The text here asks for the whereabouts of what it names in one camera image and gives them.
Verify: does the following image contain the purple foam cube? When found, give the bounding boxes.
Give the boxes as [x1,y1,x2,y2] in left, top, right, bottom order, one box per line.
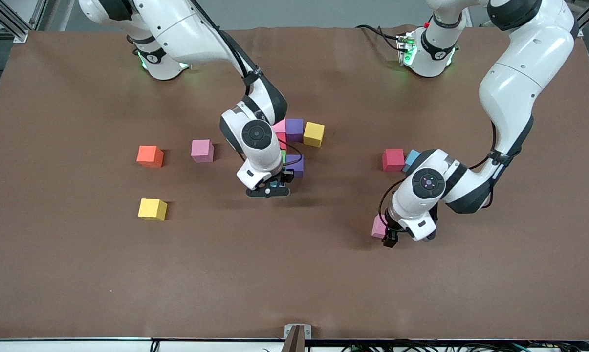
[285,154,305,178]
[286,118,305,143]

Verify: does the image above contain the yellow foam cube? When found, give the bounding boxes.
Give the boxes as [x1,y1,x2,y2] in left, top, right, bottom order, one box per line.
[303,122,325,148]
[137,198,168,221]

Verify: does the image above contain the brown table cover mat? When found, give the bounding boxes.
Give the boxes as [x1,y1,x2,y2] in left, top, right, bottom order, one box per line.
[0,24,589,341]

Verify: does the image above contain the orange foam cube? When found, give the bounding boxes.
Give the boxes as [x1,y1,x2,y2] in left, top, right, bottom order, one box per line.
[136,145,165,169]

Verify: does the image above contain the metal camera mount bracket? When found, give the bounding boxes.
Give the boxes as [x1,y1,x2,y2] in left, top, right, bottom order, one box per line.
[284,324,312,352]

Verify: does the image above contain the black cable on table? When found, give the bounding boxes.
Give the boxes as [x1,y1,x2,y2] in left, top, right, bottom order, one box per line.
[355,23,403,50]

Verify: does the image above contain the aluminium frame profile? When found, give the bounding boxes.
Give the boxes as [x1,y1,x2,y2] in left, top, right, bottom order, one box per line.
[567,0,589,39]
[0,0,30,44]

